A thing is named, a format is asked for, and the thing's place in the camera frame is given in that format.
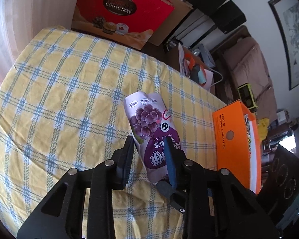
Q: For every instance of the white paper bag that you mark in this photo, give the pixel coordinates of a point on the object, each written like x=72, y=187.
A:
x=193, y=68

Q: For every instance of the framed ink painting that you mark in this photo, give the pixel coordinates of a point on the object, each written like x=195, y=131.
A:
x=286, y=13

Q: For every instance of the yellow blue plaid tablecloth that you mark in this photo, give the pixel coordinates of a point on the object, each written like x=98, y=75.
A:
x=62, y=106

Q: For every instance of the purple grape jelly pouch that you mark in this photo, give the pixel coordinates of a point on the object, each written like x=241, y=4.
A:
x=150, y=123

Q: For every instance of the white curtain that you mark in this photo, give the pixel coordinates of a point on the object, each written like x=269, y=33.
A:
x=22, y=20

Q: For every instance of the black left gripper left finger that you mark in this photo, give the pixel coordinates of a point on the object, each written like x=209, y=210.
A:
x=60, y=213

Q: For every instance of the orange cardboard box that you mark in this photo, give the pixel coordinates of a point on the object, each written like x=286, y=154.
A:
x=238, y=144

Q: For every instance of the green yellow radio box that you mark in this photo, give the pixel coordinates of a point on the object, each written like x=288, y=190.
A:
x=247, y=98

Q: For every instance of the red Collection gift bag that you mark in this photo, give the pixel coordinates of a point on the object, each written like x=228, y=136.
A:
x=128, y=22

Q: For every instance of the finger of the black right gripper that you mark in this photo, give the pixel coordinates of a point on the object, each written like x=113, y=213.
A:
x=176, y=198

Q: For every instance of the brown sofa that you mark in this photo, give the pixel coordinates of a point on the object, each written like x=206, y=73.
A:
x=240, y=60

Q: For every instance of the brown cardboard box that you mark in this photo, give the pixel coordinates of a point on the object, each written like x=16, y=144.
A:
x=174, y=19

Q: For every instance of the black speaker right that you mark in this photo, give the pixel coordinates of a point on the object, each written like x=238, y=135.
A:
x=228, y=17

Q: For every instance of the yellow plastic bag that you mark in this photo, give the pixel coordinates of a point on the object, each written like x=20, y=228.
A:
x=262, y=125

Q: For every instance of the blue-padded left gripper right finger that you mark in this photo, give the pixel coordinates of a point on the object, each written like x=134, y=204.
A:
x=215, y=203

